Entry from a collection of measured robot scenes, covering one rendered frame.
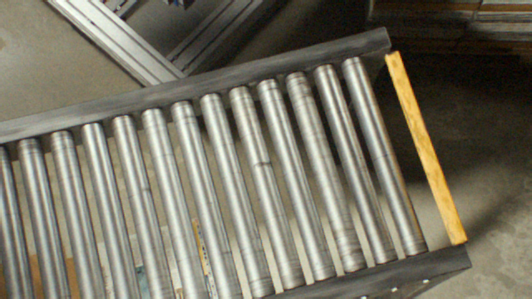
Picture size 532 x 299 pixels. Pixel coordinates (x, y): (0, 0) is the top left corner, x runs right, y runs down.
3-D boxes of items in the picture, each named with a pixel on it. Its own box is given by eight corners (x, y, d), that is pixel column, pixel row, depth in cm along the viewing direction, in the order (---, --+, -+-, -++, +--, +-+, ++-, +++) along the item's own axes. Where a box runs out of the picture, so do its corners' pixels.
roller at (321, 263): (274, 81, 170) (278, 71, 165) (336, 284, 156) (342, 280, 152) (253, 85, 169) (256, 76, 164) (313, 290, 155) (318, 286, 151)
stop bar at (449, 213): (398, 53, 166) (400, 49, 164) (468, 243, 154) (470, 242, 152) (383, 56, 166) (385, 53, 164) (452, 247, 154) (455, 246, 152)
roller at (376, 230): (329, 67, 171) (335, 57, 166) (396, 268, 158) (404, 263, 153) (308, 71, 170) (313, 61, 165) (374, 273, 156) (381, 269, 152)
